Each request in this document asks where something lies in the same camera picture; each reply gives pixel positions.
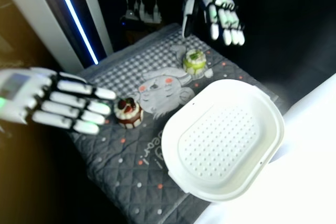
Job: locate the red cherry toy cake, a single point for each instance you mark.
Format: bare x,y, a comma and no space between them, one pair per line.
130,117

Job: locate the green toy cake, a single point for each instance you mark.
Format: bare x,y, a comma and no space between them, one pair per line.
194,62

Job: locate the white perforated plastic basket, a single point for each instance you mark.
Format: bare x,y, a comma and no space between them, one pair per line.
223,140

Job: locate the grey quilt with bear print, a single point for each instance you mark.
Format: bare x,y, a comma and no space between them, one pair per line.
126,169

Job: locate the white column with blue light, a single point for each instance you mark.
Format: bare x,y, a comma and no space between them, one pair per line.
39,16

